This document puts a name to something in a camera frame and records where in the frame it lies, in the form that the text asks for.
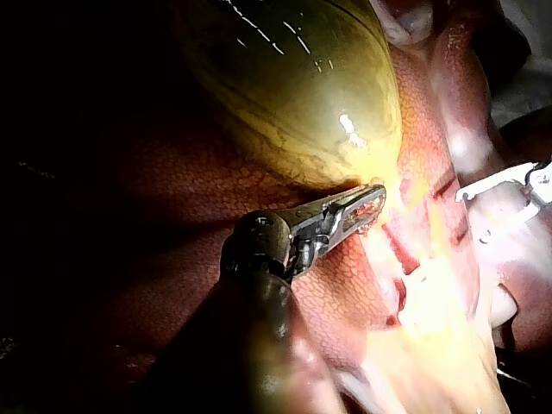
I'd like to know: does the right arm instrument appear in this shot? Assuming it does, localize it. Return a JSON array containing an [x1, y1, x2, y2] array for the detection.
[[523, 155, 552, 209]]

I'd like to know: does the right arm instrument jaw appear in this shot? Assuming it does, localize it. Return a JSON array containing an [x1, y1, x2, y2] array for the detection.
[[455, 162, 540, 204], [477, 201, 543, 243]]

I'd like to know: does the left arm instrument jaw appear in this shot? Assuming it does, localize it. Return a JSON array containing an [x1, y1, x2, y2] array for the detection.
[[324, 184, 387, 213], [339, 195, 387, 238]]

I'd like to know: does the left arm instrument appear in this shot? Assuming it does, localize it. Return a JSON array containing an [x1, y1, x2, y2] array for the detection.
[[221, 200, 344, 280]]

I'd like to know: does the gallbladder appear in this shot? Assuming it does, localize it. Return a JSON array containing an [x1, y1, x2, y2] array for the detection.
[[172, 0, 405, 191]]

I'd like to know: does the dark red liver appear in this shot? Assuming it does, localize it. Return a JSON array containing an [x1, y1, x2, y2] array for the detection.
[[85, 0, 552, 414]]

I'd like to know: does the pale fatty tissue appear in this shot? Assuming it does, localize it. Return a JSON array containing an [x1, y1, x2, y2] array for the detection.
[[373, 0, 436, 47], [340, 172, 525, 414]]

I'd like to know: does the white cloth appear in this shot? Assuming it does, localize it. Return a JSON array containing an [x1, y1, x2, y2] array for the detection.
[[491, 0, 552, 129]]

